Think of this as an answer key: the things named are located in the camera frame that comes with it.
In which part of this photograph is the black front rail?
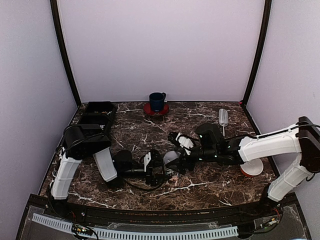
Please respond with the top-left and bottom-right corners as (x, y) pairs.
(58, 200), (284, 225)

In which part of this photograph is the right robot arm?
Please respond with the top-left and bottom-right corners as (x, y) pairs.
(168, 116), (320, 217)

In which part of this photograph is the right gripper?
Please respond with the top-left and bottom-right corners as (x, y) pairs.
(165, 145), (218, 175)

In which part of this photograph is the white slotted cable duct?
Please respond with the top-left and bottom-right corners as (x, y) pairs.
(31, 213), (239, 240)

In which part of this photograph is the metal scoop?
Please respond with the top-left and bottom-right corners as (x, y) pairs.
(218, 108), (229, 136)

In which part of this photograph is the left black frame post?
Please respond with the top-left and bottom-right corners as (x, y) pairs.
(49, 0), (82, 107)

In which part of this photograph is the orange white bowl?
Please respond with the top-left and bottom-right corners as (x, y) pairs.
(240, 158), (264, 177)

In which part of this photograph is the round metal lid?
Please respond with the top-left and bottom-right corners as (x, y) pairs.
(163, 150), (181, 166)

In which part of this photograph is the black three-compartment candy bin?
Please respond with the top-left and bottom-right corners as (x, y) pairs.
(78, 101), (117, 135)

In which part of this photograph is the red saucer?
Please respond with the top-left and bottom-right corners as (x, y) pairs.
(143, 102), (170, 118)

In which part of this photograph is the black frame post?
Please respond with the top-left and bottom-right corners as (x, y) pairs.
(241, 0), (272, 108)
(49, 0), (82, 107)

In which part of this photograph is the dark blue mug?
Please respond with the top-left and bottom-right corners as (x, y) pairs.
(149, 92), (166, 112)

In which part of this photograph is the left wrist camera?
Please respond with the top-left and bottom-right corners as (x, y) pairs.
(143, 152), (152, 168)

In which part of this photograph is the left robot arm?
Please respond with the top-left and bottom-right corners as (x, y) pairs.
(48, 123), (171, 218)

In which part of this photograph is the right black frame post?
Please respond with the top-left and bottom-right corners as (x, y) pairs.
(241, 0), (272, 108)

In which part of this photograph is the clear plastic cup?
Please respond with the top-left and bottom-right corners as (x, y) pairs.
(165, 168), (179, 179)

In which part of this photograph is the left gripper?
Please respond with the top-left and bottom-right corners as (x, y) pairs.
(120, 157), (171, 186)

